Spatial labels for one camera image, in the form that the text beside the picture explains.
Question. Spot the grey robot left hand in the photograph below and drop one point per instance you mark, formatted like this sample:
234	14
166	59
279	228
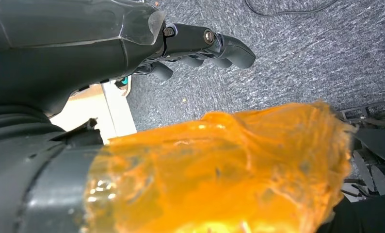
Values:
67	48

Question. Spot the small teal black object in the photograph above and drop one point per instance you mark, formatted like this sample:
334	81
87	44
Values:
123	82

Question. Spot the orange translucent wrap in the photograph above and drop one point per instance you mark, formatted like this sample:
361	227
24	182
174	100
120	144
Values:
227	167

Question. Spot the black robot body part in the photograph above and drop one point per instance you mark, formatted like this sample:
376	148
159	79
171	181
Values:
372	217

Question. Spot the black metal frame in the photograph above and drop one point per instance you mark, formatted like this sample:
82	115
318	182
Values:
378	144

